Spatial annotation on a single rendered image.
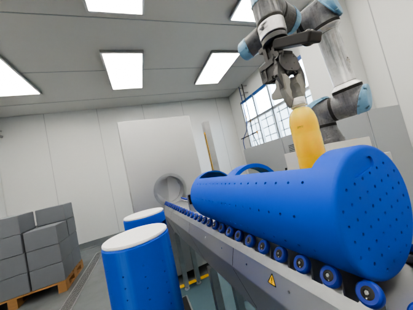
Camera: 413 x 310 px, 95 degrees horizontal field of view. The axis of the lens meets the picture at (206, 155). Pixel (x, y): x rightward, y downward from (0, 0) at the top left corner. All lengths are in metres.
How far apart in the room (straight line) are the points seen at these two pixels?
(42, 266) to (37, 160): 2.83
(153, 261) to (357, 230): 0.68
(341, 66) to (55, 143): 5.68
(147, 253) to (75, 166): 4.93
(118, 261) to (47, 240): 2.86
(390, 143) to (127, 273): 2.27
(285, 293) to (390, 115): 2.09
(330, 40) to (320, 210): 0.81
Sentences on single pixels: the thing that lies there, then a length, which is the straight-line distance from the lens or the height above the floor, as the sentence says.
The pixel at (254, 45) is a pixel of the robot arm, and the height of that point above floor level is 1.65.
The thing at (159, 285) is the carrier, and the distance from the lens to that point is 0.92.
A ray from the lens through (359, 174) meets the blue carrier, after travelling 0.52.
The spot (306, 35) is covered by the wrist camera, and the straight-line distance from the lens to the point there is 0.57.
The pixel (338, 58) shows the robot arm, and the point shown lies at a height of 1.59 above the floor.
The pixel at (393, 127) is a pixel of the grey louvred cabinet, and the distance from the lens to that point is 2.48.
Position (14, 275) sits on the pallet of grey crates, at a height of 0.42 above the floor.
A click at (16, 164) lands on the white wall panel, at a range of 6.10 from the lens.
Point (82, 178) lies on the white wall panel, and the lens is 5.62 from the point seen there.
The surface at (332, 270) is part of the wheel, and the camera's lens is 0.56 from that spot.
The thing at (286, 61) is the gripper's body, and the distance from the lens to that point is 0.61.
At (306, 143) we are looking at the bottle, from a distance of 0.55.
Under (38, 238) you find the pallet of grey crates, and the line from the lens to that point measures 3.73.
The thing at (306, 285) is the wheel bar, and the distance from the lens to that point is 0.62.
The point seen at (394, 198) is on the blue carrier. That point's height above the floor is 1.10.
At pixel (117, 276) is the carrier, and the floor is 0.93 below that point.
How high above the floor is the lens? 1.26
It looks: 4 degrees up
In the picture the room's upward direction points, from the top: 13 degrees counter-clockwise
